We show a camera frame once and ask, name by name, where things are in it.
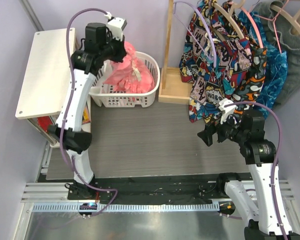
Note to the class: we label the white plastic laundry basket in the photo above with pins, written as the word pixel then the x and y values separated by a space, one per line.
pixel 104 94

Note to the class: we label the grey green shorts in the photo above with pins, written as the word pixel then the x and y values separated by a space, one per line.
pixel 290 44

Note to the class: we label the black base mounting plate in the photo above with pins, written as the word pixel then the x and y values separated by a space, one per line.
pixel 151 190

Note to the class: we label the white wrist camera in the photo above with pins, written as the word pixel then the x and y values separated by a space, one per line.
pixel 227 108
pixel 116 25

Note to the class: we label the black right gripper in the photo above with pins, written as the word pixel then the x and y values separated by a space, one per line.
pixel 211 128

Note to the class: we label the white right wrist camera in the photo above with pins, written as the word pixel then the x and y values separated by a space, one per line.
pixel 227 108

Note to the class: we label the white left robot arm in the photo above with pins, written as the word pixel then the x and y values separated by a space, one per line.
pixel 74 141

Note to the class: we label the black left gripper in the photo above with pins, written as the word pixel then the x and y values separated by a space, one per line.
pixel 122 51

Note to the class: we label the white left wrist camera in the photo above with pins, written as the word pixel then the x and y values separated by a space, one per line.
pixel 116 25

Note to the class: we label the blue patterned shorts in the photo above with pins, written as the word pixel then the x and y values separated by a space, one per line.
pixel 276 70

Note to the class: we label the black orange camo shorts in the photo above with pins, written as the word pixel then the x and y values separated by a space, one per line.
pixel 252 84

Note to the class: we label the beige wooden hanger far right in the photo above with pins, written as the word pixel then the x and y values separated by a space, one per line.
pixel 293 20

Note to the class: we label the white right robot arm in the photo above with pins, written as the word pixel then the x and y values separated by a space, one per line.
pixel 266 218

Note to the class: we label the white side shelf table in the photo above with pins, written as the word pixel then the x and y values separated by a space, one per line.
pixel 46 80

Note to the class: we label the beige wooden hanger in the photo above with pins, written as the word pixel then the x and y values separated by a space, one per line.
pixel 293 20
pixel 229 13

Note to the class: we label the thin pink wire hanger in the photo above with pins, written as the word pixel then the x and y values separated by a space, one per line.
pixel 269 18

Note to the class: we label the slotted white cable duct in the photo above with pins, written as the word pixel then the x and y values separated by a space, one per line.
pixel 87 207

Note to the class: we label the pink patterned shorts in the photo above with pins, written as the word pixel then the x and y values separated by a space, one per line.
pixel 130 76

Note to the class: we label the pink plastic hanger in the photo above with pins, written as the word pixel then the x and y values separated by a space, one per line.
pixel 254 26

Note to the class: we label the wooden clothes rack stand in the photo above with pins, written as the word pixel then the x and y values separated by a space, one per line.
pixel 171 89

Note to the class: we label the comic print shorts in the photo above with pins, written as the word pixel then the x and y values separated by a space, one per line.
pixel 214 60

